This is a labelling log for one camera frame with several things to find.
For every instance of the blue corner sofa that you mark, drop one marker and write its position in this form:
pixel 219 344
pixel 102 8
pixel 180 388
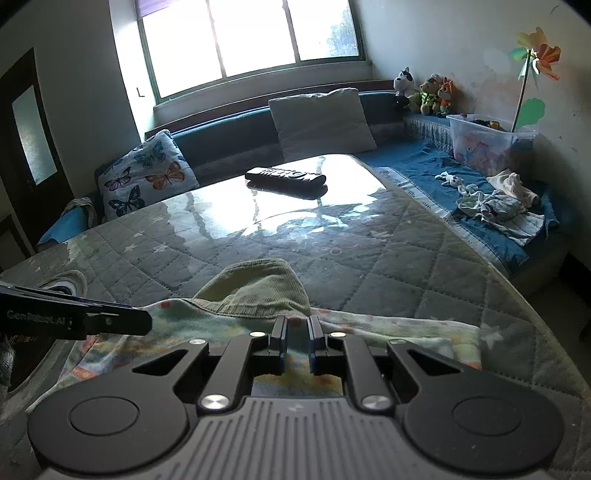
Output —
pixel 231 134

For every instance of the black remote control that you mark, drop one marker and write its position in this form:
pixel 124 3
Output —
pixel 285 176

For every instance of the brown bear plush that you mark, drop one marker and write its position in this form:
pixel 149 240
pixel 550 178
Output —
pixel 427 97

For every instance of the butterfly print pillow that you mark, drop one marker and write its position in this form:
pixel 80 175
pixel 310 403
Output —
pixel 147 177

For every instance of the black and white dog plush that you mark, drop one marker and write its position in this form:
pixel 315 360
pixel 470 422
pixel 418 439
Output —
pixel 402 87

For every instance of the orange fox plush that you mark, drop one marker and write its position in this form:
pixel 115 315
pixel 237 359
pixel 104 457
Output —
pixel 445 97

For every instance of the colourful paper pinwheel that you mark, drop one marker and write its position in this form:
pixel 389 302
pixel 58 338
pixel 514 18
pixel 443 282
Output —
pixel 538 55

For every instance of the blue sofa cover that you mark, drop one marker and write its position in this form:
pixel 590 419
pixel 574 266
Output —
pixel 415 166

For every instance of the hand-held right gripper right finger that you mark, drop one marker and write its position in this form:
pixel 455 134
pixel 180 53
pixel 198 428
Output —
pixel 314 344

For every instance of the blue cushion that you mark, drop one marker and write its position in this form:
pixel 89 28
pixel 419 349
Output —
pixel 60 230

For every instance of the plain white pillow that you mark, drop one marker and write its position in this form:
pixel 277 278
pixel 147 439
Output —
pixel 321 122

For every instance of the grey towel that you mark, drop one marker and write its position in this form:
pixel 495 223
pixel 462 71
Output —
pixel 81 210

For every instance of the white crumpled garment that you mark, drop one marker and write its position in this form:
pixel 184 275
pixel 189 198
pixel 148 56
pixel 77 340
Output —
pixel 512 187

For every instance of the floral printed garment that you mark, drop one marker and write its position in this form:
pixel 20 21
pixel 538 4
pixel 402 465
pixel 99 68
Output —
pixel 258 286

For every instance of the green-framed window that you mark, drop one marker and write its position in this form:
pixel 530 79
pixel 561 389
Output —
pixel 249 41

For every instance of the clear plastic toy box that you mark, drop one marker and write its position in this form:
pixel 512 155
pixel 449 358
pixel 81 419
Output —
pixel 485 143

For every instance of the round recessed table burner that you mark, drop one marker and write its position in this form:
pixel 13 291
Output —
pixel 69 284

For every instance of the pile of small clothes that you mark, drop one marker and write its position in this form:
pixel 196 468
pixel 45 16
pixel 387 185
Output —
pixel 501 214

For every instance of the grey quilted table cover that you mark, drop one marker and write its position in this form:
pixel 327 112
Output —
pixel 378 258

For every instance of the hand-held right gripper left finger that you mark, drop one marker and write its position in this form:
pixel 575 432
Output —
pixel 281 344

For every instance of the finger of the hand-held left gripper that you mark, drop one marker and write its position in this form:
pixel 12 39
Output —
pixel 124 319

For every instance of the dark wooden glass-panel door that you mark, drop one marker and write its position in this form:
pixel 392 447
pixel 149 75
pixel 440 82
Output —
pixel 32 147

